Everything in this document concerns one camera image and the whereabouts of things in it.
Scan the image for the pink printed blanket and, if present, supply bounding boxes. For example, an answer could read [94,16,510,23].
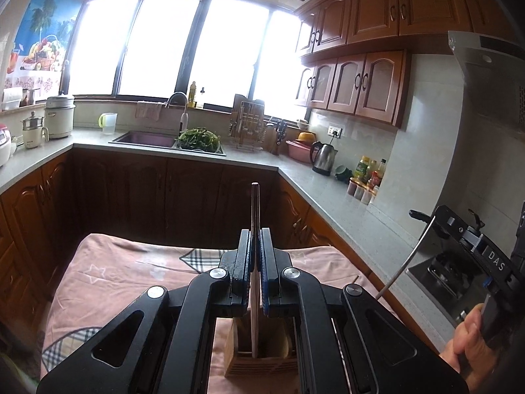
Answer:
[41,233,411,394]

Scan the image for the green leafy vegetables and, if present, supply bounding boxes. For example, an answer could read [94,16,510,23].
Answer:
[176,128,220,150]

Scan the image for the kitchen window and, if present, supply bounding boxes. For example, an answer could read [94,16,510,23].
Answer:
[66,0,312,121]

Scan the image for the wooden base cabinets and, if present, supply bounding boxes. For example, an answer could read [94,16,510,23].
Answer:
[0,148,372,337]

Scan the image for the white steamer pot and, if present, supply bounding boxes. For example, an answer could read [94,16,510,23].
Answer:
[44,94,76,139]

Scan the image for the white pink rice cooker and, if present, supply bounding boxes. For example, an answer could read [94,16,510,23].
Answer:
[0,123,17,167]

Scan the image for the pink plastic basin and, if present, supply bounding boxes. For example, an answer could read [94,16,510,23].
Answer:
[286,140,314,164]

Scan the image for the red label sauce bottle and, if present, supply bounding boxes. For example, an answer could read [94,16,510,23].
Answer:
[371,159,388,189]

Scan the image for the short wooden wall cabinets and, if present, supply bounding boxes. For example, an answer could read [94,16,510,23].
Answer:
[293,49,413,128]

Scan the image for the white dish cloth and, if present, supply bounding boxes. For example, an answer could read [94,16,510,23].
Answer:
[135,100,165,121]

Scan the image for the metal dish rack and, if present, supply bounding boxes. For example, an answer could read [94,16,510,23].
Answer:
[230,100,265,150]

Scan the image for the tall wooden wall cabinets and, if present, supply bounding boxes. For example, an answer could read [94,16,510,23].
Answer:
[295,0,513,56]

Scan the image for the kitchen sink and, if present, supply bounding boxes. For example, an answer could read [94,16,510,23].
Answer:
[109,130,177,148]

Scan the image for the printed fruit window blind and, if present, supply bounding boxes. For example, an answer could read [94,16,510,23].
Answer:
[4,0,89,105]

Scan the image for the long metal ladle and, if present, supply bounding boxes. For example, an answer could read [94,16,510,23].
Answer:
[374,215,436,299]

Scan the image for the measuring cup green handle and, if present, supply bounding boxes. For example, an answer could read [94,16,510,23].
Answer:
[98,112,119,135]

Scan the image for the wooden cutting board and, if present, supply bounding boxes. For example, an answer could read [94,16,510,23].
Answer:
[233,94,265,111]

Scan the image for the wooden utensil holder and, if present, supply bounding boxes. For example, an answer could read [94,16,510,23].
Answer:
[223,317,300,379]

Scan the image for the gas stove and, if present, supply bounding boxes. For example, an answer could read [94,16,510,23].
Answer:
[406,252,487,327]

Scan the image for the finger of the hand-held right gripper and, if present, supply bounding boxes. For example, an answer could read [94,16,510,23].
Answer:
[432,204,489,256]

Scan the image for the knife block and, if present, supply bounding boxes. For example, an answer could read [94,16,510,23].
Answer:
[264,118,288,154]

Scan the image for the steel range hood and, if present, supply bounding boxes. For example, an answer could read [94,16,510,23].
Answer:
[448,31,525,132]

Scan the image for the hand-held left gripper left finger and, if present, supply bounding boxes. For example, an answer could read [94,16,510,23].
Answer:
[37,229,253,394]

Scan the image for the small white electric pot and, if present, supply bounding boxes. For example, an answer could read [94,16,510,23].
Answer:
[21,112,50,143]

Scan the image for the person's right hand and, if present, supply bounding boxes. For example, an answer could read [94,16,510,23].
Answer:
[438,304,499,393]

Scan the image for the chrome faucet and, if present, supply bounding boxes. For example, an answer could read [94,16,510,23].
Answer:
[166,91,190,132]

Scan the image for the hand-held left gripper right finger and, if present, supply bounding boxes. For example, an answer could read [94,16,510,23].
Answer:
[258,228,470,394]

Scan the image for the paper towel roll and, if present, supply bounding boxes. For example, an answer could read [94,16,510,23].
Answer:
[2,87,23,111]

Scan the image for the steel electric kettle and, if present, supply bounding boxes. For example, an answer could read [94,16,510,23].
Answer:
[309,142,339,176]

